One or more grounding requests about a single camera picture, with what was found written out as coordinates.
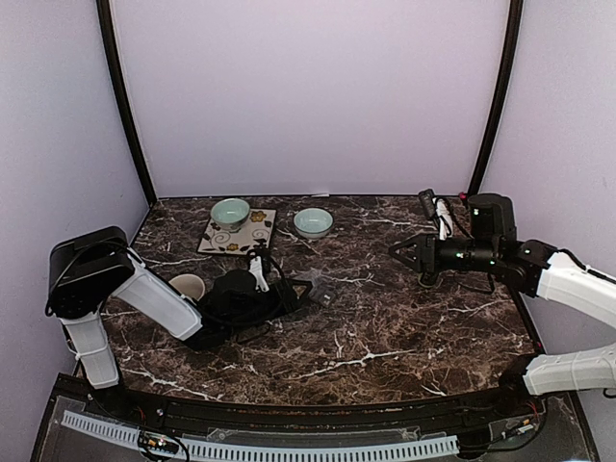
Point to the light blue ribbed bowl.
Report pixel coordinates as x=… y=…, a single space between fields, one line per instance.
x=313 y=223

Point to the square floral ceramic plate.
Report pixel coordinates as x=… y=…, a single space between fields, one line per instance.
x=255 y=232

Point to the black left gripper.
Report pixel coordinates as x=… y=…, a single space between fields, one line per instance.
x=286 y=293

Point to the white slotted cable duct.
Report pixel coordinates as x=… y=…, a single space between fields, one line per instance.
x=238 y=445

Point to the black front rail base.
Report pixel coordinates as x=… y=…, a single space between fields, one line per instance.
x=489 y=426

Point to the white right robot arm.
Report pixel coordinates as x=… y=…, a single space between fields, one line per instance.
x=532 y=268

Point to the green lid pill bottle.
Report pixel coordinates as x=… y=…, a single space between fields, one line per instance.
x=429 y=280

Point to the small celadon bowl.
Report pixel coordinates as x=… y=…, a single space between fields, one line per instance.
x=230 y=214

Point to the beige ceramic mug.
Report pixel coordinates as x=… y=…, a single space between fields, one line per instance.
x=189 y=285

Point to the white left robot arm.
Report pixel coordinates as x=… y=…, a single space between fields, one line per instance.
x=88 y=270

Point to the clear weekly pill organizer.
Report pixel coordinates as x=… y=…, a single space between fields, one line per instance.
x=323 y=295

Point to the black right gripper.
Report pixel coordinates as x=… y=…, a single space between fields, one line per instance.
x=428 y=257

